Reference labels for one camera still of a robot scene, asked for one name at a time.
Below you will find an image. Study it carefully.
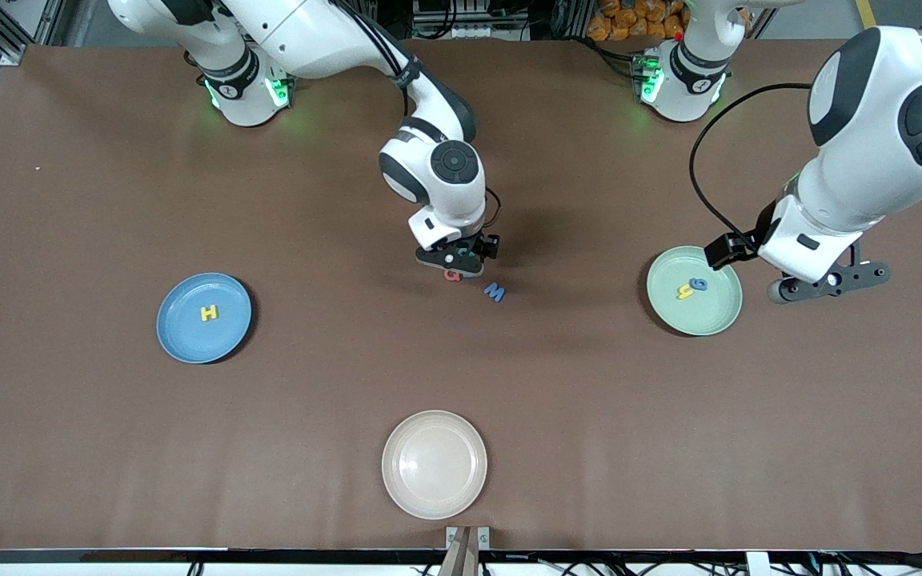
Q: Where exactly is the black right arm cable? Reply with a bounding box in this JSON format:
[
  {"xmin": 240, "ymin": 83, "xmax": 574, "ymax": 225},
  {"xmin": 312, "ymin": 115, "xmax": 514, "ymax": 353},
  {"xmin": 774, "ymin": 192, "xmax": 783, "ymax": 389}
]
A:
[{"xmin": 333, "ymin": 0, "xmax": 503, "ymax": 233}]

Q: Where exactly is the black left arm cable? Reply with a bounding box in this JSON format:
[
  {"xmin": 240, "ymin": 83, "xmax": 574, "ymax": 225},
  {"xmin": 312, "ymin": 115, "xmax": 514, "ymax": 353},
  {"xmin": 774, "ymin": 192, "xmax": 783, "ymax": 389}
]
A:
[{"xmin": 688, "ymin": 83, "xmax": 816, "ymax": 241}]

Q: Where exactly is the white power strip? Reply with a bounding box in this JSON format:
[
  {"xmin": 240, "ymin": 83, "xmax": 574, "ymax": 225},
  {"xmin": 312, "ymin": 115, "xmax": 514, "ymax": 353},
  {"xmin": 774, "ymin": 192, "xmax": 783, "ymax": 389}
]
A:
[{"xmin": 447, "ymin": 22, "xmax": 527, "ymax": 41}]

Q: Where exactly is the metal table edge bracket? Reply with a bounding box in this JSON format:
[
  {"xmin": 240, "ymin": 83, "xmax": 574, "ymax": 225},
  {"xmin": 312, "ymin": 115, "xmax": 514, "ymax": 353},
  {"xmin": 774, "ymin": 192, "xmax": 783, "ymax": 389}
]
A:
[{"xmin": 445, "ymin": 526, "xmax": 491, "ymax": 551}]

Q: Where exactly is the bag of orange items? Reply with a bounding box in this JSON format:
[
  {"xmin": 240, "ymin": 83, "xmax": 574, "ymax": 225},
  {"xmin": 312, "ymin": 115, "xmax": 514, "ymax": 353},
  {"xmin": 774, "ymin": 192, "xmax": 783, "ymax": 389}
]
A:
[{"xmin": 587, "ymin": 0, "xmax": 686, "ymax": 42}]

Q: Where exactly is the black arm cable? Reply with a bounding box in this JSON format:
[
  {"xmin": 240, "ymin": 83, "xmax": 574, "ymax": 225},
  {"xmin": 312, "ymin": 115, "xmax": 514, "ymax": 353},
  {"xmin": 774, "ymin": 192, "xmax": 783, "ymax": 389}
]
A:
[
  {"xmin": 333, "ymin": 0, "xmax": 503, "ymax": 233},
  {"xmin": 688, "ymin": 83, "xmax": 816, "ymax": 241}
]

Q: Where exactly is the blue plate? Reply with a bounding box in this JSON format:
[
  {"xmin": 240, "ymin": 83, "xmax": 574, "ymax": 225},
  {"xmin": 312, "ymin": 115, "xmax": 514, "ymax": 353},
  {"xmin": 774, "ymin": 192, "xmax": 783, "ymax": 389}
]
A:
[{"xmin": 156, "ymin": 273, "xmax": 254, "ymax": 366}]

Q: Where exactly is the beige plate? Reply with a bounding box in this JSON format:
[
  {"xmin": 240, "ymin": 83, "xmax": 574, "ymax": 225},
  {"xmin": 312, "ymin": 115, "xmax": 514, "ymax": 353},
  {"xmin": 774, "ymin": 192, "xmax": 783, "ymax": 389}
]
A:
[{"xmin": 382, "ymin": 410, "xmax": 488, "ymax": 521}]

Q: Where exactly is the green plate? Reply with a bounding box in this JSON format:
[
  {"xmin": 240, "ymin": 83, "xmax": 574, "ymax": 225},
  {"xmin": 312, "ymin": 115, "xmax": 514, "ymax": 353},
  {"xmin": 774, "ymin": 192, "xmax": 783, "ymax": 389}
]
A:
[{"xmin": 646, "ymin": 246, "xmax": 744, "ymax": 337}]

